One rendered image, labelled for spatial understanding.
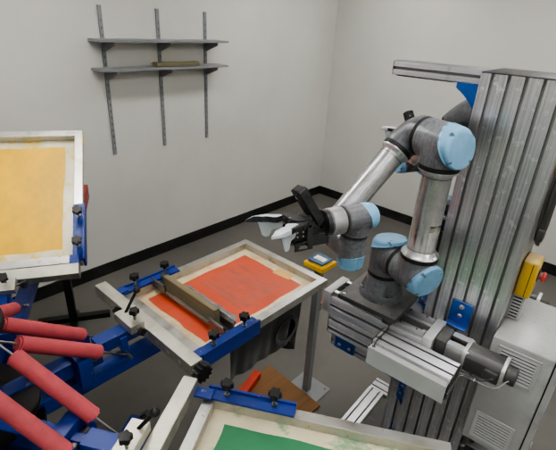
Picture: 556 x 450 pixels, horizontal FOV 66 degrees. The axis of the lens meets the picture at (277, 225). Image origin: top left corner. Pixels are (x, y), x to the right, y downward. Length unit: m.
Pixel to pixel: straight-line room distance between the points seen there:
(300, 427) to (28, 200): 1.59
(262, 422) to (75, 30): 2.93
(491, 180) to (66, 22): 2.96
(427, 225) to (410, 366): 0.46
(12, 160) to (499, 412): 2.37
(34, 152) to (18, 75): 1.05
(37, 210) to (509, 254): 1.96
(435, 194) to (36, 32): 2.87
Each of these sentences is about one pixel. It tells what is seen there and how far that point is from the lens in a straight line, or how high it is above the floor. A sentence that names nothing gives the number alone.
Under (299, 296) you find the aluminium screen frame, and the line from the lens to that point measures 2.01.
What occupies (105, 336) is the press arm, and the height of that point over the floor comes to 1.04.
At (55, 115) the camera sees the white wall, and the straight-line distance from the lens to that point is 3.59.
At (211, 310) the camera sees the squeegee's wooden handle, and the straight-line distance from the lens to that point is 1.80.
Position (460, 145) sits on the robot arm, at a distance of 1.26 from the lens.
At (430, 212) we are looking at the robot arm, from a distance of 1.33.
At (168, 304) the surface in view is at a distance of 2.02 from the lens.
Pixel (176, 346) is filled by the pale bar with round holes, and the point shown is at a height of 1.04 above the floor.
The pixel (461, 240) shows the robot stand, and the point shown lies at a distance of 1.57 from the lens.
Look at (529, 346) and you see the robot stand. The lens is 1.64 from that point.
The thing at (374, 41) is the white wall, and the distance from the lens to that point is 5.36.
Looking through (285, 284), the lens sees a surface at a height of 0.96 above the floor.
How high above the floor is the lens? 2.13
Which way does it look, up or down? 25 degrees down
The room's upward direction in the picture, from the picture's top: 3 degrees clockwise
